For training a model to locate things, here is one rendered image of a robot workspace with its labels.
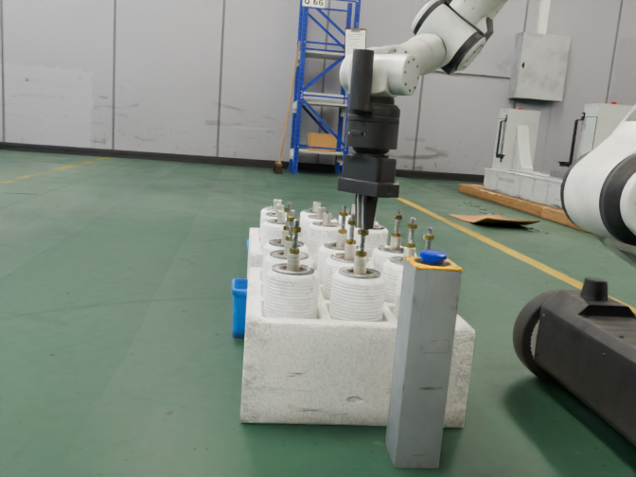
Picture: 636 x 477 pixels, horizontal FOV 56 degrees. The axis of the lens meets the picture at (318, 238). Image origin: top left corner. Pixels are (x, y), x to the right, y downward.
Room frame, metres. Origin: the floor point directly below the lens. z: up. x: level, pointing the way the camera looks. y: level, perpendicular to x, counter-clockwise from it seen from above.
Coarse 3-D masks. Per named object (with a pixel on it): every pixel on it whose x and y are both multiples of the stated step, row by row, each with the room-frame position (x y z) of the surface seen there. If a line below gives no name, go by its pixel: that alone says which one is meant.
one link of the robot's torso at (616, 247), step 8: (632, 176) 0.88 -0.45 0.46; (632, 184) 0.87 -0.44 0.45; (624, 192) 0.88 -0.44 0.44; (632, 192) 0.87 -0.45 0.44; (624, 200) 0.88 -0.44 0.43; (632, 200) 0.87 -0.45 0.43; (624, 208) 0.88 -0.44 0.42; (632, 208) 0.87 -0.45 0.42; (624, 216) 0.88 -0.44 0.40; (632, 216) 0.87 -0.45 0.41; (632, 224) 0.87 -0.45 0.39; (632, 232) 0.89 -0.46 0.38; (600, 240) 1.06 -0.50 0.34; (608, 240) 1.04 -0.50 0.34; (616, 240) 1.02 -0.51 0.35; (616, 248) 1.02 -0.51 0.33; (624, 248) 0.99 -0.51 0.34; (632, 248) 0.97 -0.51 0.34; (624, 256) 1.03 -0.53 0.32; (632, 256) 1.02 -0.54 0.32; (632, 264) 1.04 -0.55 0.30
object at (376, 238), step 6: (360, 228) 1.56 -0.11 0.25; (384, 228) 1.58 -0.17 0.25; (354, 234) 1.56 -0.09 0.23; (372, 234) 1.54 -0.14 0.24; (378, 234) 1.54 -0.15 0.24; (384, 234) 1.56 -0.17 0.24; (360, 240) 1.55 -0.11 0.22; (366, 240) 1.54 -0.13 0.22; (372, 240) 1.54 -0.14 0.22; (378, 240) 1.54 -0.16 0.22; (384, 240) 1.56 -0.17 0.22; (366, 246) 1.54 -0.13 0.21; (372, 246) 1.54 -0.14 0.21; (372, 252) 1.54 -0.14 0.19
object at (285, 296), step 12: (276, 276) 0.99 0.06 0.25; (288, 276) 0.98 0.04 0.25; (300, 276) 0.99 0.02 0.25; (312, 276) 1.00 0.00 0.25; (276, 288) 0.99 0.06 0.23; (288, 288) 0.98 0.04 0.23; (300, 288) 0.98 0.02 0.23; (312, 288) 1.00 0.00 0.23; (264, 300) 1.01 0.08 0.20; (276, 300) 0.98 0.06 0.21; (288, 300) 0.98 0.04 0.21; (300, 300) 0.98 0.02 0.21; (312, 300) 1.00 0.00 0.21; (264, 312) 1.01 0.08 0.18; (276, 312) 0.98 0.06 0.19; (288, 312) 0.98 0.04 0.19; (300, 312) 0.98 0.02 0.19; (312, 312) 1.00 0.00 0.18
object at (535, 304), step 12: (540, 300) 1.23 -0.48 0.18; (528, 312) 1.22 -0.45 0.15; (516, 324) 1.25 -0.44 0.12; (528, 324) 1.21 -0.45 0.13; (516, 336) 1.23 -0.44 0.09; (528, 336) 1.21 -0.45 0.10; (516, 348) 1.24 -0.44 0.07; (528, 348) 1.21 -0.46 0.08; (528, 360) 1.21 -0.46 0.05; (540, 372) 1.21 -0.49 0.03
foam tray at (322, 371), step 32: (256, 288) 1.15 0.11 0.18; (320, 288) 1.20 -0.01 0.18; (256, 320) 0.95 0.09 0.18; (288, 320) 0.96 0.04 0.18; (320, 320) 0.98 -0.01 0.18; (384, 320) 1.03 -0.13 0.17; (256, 352) 0.94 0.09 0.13; (288, 352) 0.95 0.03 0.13; (320, 352) 0.96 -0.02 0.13; (352, 352) 0.96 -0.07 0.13; (384, 352) 0.97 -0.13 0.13; (256, 384) 0.94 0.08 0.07; (288, 384) 0.95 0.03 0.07; (320, 384) 0.96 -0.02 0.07; (352, 384) 0.96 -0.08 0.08; (384, 384) 0.97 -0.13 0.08; (256, 416) 0.94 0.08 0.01; (288, 416) 0.95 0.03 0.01; (320, 416) 0.96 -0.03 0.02; (352, 416) 0.96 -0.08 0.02; (384, 416) 0.97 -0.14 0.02; (448, 416) 0.98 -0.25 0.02
